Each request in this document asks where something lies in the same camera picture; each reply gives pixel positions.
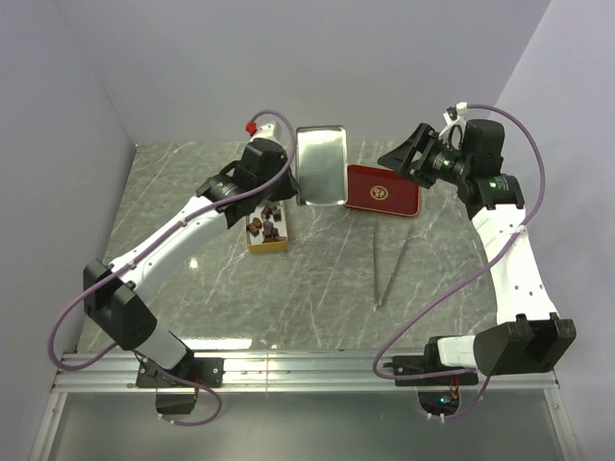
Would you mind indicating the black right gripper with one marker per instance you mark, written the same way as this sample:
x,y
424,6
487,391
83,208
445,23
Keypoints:
x,y
421,139

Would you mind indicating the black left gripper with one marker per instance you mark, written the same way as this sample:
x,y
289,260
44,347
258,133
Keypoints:
x,y
289,190

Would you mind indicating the silver tin lid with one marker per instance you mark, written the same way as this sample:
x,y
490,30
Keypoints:
x,y
321,165

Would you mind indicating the silver metal tweezers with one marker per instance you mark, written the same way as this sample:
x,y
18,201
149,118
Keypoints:
x,y
385,274

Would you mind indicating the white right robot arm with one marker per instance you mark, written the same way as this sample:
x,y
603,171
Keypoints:
x,y
529,337

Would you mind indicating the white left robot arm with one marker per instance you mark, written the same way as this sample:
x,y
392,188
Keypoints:
x,y
249,191

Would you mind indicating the red rectangular tray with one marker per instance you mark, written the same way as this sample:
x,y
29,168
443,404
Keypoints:
x,y
382,191

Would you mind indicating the gold metal tin box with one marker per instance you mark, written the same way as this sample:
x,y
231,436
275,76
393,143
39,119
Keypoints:
x,y
255,245

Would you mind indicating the electronics board with led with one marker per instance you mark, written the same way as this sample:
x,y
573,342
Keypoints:
x,y
441,404

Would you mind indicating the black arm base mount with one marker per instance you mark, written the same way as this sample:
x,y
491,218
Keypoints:
x,y
414,365

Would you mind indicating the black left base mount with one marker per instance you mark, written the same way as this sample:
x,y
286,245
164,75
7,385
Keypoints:
x,y
204,370

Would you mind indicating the black box under rail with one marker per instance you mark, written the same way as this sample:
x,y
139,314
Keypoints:
x,y
175,404

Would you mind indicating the aluminium rail frame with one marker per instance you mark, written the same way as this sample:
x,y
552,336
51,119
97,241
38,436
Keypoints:
x,y
298,334

